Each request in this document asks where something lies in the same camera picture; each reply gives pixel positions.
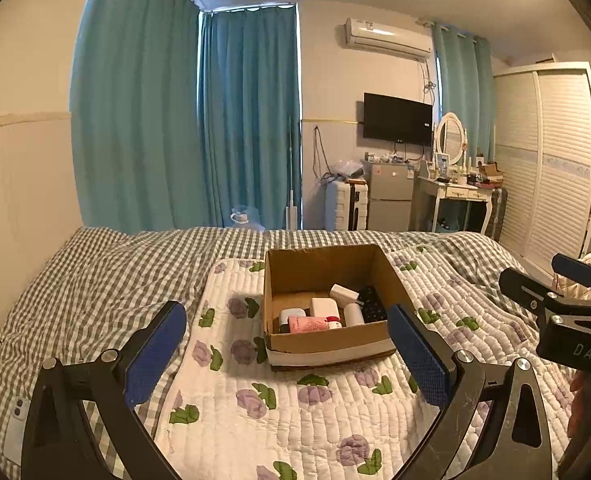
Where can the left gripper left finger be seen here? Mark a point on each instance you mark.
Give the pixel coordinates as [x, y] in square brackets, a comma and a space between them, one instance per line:
[119, 380]

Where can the white smartphone on bed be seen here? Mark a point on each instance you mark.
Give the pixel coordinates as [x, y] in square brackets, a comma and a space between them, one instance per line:
[19, 409]

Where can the floral quilted blanket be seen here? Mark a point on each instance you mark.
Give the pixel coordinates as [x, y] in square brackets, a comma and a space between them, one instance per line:
[229, 415]

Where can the pink glitter card case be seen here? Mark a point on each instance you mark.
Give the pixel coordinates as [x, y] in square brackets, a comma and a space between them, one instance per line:
[308, 325]

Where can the white louvred wardrobe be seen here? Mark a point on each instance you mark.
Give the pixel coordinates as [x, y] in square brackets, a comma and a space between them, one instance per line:
[543, 148]

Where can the teal curtain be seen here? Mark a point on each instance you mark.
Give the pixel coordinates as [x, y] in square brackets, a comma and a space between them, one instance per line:
[467, 84]
[179, 116]

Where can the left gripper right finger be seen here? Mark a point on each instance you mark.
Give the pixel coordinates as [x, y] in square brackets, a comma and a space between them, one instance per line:
[451, 384]

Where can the white suitcase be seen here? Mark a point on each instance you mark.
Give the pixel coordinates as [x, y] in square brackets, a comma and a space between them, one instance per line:
[346, 205]

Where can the plain white bottle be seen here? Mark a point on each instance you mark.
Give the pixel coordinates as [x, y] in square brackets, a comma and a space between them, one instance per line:
[353, 315]

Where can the person's right hand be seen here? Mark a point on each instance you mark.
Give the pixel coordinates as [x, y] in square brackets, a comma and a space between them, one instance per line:
[581, 389]

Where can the teal curtain right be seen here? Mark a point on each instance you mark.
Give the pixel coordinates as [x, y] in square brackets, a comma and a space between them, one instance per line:
[467, 84]

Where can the silver mini fridge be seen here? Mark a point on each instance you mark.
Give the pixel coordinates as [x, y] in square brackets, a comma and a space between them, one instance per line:
[390, 194]

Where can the white air conditioner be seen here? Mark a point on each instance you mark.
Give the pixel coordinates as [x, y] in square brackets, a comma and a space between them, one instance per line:
[388, 39]

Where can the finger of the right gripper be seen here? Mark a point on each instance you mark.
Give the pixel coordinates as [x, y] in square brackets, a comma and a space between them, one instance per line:
[580, 272]
[526, 291]

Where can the oval white vanity mirror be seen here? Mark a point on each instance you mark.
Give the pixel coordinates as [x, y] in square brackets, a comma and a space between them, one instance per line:
[450, 138]

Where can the white dressing table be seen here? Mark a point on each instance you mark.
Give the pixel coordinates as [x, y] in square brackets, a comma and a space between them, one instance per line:
[429, 194]

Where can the black wall television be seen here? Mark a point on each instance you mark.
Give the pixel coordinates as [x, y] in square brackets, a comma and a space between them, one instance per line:
[397, 120]

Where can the grey checked bed sheet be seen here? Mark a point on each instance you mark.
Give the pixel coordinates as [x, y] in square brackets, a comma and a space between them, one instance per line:
[103, 285]

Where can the light blue earbuds case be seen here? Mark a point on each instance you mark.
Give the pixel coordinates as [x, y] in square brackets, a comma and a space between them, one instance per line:
[286, 316]

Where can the white square box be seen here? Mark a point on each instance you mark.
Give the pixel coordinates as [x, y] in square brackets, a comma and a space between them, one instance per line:
[323, 307]

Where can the white bottle red label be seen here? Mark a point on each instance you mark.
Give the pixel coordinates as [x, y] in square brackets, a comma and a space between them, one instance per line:
[333, 322]

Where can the white charger plug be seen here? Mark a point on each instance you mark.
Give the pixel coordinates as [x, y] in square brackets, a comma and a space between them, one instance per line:
[343, 296]

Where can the cardboard box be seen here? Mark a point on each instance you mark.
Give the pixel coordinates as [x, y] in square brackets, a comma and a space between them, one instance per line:
[292, 277]

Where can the white padded jacket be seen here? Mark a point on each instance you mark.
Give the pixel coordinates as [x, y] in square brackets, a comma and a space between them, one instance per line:
[583, 264]

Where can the black remote control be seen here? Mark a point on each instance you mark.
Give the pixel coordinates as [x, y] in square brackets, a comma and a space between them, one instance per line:
[372, 308]

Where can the teal curtain left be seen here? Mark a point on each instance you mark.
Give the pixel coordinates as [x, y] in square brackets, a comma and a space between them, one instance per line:
[179, 116]

